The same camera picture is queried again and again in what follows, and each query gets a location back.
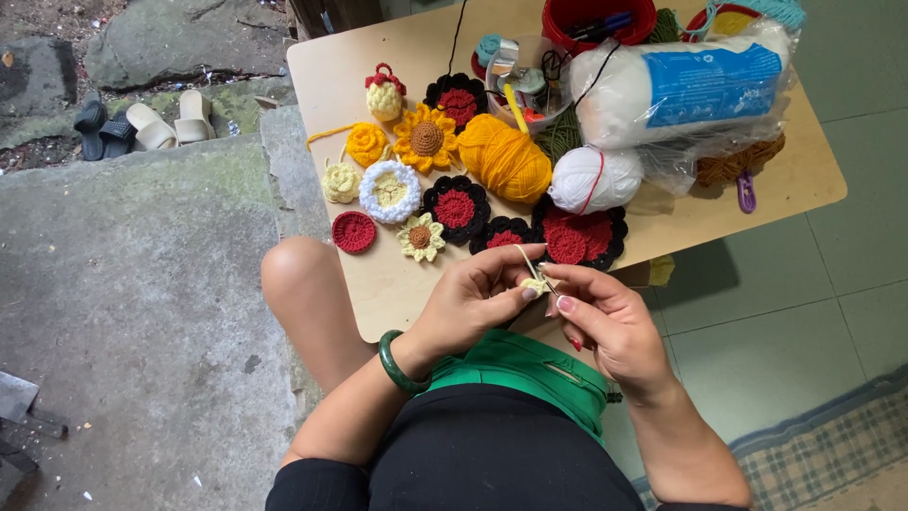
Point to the green jade bangle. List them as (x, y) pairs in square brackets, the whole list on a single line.
[(389, 369)]

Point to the person's bare leg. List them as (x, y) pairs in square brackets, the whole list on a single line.
[(312, 305)]

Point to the red round crochet disc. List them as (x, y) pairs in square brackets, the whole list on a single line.
[(354, 232)]

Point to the brown yarn bundle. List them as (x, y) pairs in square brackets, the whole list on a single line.
[(738, 162)]

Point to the small pale yellow crochet flower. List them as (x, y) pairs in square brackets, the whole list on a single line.
[(420, 237)]

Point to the crochet sunflower brown centre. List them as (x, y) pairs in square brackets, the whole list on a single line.
[(425, 138)]

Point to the stack of black red flowers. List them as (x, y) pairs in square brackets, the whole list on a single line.
[(578, 238)]

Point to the cream slide sandal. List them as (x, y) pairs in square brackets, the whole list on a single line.
[(194, 117), (150, 126)]

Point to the red plastic bowl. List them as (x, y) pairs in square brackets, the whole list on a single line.
[(560, 28)]

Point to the person's left hand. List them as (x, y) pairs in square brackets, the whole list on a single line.
[(454, 305)]

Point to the teal crochet piece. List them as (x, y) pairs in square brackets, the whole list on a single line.
[(487, 48)]

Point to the orange yellow yarn ball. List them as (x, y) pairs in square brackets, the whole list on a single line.
[(505, 160)]

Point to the dark green yarn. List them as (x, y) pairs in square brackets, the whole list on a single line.
[(560, 135)]

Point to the purple plastic clip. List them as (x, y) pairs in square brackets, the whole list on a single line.
[(745, 193)]

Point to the yellow crochet ball red top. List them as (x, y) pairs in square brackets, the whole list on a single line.
[(384, 96)]

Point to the metal crochet hook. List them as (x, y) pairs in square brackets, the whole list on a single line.
[(550, 282)]

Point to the pale yellow crochet rose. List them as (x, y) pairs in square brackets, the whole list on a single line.
[(340, 183)]

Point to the red yarn strand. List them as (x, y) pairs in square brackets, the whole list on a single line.
[(594, 181)]

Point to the yellow crochet hook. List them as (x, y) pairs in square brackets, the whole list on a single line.
[(516, 106)]

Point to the metal cleaver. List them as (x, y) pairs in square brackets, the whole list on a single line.
[(18, 397)]

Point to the white yarn ball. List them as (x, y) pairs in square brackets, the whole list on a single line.
[(571, 181)]

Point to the black red crochet flower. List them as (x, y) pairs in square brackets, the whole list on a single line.
[(457, 106), (501, 235), (455, 208)]

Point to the pale yellow yarn strand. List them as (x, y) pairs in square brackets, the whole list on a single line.
[(526, 261)]

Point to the yellow crochet rose with tail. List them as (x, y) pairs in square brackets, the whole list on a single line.
[(367, 144)]

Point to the person's right hand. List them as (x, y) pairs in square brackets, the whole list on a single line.
[(617, 333)]

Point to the dark blue pens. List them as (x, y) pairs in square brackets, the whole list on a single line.
[(603, 27)]

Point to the olive green yarn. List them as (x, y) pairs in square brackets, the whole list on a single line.
[(664, 27)]

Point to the teal yarn skein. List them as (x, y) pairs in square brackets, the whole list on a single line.
[(777, 11)]

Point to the person's black clothing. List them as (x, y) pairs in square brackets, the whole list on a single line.
[(489, 454)]

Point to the black slide sandal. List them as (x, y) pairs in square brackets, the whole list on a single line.
[(91, 128), (117, 133)]

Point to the black yarn strand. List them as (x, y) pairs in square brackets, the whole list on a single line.
[(456, 35)]

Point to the plaid floor mat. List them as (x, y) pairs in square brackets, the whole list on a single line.
[(830, 454)]

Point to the clear plastic cup of tools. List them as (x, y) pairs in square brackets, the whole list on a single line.
[(528, 78)]

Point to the white stuffing bag blue label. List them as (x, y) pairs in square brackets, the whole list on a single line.
[(709, 85)]

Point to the small pale yellow crochet piece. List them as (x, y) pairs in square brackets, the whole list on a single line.
[(533, 286)]

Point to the light wooden table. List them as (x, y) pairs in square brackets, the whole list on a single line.
[(383, 284)]

